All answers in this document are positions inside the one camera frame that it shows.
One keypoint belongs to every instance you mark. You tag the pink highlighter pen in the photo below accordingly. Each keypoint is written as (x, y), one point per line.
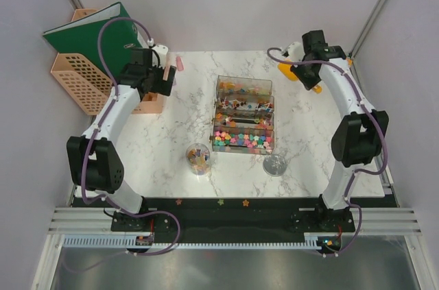
(179, 64)

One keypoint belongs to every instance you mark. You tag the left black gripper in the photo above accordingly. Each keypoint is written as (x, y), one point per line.
(163, 87)

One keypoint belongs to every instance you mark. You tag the clear four-compartment candy box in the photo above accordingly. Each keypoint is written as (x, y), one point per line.
(243, 120)

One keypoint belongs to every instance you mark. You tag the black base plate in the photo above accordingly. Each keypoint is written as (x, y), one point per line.
(263, 219)

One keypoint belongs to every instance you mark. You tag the yellow plastic scoop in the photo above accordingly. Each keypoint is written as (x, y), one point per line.
(285, 69)

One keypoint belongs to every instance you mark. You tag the clear round lid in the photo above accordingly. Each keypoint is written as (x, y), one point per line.
(274, 165)

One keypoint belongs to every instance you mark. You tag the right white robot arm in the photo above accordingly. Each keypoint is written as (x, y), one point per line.
(358, 145)

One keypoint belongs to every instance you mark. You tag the peach plastic file rack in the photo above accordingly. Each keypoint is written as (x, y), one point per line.
(88, 86)

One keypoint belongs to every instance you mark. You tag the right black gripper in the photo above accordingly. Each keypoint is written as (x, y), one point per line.
(309, 83)

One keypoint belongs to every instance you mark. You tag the clear plastic cup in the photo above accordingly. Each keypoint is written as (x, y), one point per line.
(198, 159)

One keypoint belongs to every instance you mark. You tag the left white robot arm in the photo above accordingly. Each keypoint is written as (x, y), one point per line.
(93, 159)

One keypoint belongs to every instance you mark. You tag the green ring binder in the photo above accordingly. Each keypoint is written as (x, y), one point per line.
(81, 36)

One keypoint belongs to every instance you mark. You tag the white slotted cable duct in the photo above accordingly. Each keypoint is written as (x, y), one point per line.
(136, 242)

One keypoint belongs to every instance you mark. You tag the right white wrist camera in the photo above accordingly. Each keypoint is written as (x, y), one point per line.
(293, 52)

